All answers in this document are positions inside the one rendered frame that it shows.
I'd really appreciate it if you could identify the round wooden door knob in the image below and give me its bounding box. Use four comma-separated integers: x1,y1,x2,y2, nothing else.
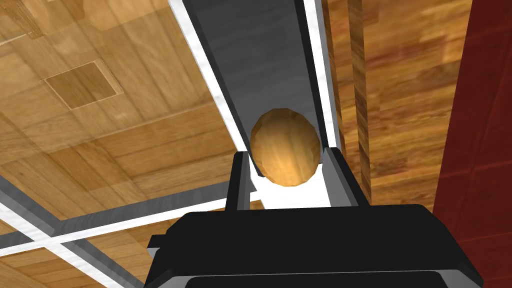
249,107,323,188

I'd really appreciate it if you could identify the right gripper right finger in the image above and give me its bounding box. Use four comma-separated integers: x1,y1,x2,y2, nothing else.
321,146,371,208

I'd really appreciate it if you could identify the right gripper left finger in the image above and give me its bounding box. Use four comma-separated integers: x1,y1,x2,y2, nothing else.
224,150,253,212

